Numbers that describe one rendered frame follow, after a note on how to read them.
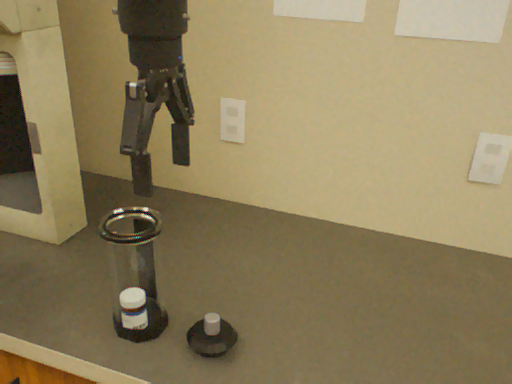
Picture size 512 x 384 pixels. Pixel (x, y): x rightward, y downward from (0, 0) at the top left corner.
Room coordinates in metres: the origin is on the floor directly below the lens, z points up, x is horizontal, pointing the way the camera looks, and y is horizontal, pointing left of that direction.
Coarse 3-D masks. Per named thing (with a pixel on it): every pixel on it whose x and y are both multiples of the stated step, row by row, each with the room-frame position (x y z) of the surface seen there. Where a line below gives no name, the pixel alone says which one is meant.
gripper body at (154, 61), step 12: (180, 36) 0.78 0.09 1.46; (132, 48) 0.75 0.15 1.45; (144, 48) 0.74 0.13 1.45; (156, 48) 0.74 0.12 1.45; (168, 48) 0.74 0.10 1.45; (180, 48) 0.76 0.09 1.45; (132, 60) 0.75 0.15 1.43; (144, 60) 0.74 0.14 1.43; (156, 60) 0.74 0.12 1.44; (168, 60) 0.74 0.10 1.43; (180, 60) 0.76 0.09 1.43; (144, 72) 0.74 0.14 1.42; (156, 72) 0.75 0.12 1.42; (168, 72) 0.78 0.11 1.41; (156, 84) 0.75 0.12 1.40; (168, 96) 0.78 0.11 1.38
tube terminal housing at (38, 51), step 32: (32, 0) 1.10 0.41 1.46; (32, 32) 1.09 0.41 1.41; (32, 64) 1.08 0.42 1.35; (64, 64) 1.17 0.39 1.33; (32, 96) 1.07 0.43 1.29; (64, 96) 1.15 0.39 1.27; (64, 128) 1.14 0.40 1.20; (64, 160) 1.12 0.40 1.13; (64, 192) 1.11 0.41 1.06; (0, 224) 1.13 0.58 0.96; (32, 224) 1.09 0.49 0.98; (64, 224) 1.09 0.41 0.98
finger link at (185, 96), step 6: (180, 66) 0.83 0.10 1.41; (180, 72) 0.83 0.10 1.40; (186, 72) 0.84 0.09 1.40; (180, 78) 0.83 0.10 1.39; (186, 78) 0.84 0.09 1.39; (180, 84) 0.83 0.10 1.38; (186, 84) 0.84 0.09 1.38; (180, 90) 0.84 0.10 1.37; (186, 90) 0.84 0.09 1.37; (180, 96) 0.84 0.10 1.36; (186, 96) 0.84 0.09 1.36; (186, 102) 0.84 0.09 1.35; (192, 102) 0.85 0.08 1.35; (192, 108) 0.86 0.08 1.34; (192, 114) 0.85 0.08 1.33
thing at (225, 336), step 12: (204, 324) 0.73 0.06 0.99; (216, 324) 0.72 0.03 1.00; (228, 324) 0.75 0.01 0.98; (192, 336) 0.71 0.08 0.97; (204, 336) 0.71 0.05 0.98; (216, 336) 0.72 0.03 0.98; (228, 336) 0.72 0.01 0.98; (204, 348) 0.69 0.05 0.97; (216, 348) 0.69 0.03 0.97; (228, 348) 0.70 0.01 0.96
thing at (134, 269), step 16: (128, 208) 0.82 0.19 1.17; (144, 208) 0.82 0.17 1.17; (112, 224) 0.80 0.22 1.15; (128, 224) 0.82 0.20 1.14; (144, 224) 0.82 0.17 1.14; (160, 224) 0.77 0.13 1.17; (112, 256) 0.74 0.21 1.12; (128, 256) 0.73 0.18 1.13; (144, 256) 0.74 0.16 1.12; (160, 256) 0.78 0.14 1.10; (112, 272) 0.75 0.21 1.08; (128, 272) 0.73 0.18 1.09; (144, 272) 0.74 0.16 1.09; (160, 272) 0.77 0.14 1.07; (112, 288) 0.75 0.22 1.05; (128, 288) 0.73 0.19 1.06; (144, 288) 0.74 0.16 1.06; (160, 288) 0.77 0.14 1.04; (128, 304) 0.73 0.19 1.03; (144, 304) 0.74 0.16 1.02; (160, 304) 0.76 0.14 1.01; (128, 320) 0.74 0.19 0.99; (144, 320) 0.74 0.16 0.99
